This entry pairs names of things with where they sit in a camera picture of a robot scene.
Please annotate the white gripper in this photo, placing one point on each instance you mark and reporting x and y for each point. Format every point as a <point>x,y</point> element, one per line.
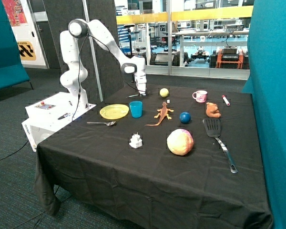
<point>140,81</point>

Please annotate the silver metal spoon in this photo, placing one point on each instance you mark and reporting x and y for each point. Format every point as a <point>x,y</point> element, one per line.
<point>111,123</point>

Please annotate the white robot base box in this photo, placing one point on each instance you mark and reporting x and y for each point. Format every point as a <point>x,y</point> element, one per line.
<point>51,114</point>

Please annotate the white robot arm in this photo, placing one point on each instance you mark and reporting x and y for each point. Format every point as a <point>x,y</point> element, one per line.
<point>71,79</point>

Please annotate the yellow tennis ball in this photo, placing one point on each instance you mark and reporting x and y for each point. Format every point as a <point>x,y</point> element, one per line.
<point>164,92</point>

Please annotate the blue plastic cup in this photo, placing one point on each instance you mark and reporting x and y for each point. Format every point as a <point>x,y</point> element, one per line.
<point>136,108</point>

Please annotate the orange toy lizard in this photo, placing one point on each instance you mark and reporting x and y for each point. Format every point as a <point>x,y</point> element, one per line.
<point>162,114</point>

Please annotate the yellow plastic plate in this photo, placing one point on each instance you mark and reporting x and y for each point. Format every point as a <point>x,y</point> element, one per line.
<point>114,111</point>

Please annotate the black tripod stand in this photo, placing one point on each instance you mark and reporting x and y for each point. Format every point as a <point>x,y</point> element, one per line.
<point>129,28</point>

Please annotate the blue ball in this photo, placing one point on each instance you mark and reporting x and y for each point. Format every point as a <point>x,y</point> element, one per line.
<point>185,117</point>

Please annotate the pink mug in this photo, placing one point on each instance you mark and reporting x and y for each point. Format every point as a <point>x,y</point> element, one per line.
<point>200,96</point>

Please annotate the white power adapter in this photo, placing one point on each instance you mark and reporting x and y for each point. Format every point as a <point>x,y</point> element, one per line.
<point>136,141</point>

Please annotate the yellow pink plush ball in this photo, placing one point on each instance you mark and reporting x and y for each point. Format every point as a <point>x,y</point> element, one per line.
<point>180,142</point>

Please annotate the brown teddy bear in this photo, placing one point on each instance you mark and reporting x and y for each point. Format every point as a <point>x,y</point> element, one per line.
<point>212,110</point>

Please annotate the black tablecloth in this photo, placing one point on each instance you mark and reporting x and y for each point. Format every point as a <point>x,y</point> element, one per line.
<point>150,185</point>

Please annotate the orange black equipment rack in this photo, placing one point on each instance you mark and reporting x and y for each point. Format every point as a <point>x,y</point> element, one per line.
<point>230,57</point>

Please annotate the red white marker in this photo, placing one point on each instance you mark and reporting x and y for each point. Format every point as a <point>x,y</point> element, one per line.
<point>225,100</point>

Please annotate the dark grey acoustic panel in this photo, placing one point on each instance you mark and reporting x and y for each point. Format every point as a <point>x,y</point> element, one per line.
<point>105,77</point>

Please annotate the yellow black sign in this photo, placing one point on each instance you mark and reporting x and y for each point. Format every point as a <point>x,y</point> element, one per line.
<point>26,51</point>

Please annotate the teal partition right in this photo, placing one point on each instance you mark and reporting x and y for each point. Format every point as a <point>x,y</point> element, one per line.
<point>267,84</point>

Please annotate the teal sofa left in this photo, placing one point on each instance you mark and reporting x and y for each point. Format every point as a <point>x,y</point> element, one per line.
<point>12,71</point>

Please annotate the red poster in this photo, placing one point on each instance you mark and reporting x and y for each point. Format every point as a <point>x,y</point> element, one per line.
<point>15,12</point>

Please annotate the black spatula metal handle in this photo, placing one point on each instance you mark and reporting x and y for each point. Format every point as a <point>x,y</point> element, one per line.
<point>213,129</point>

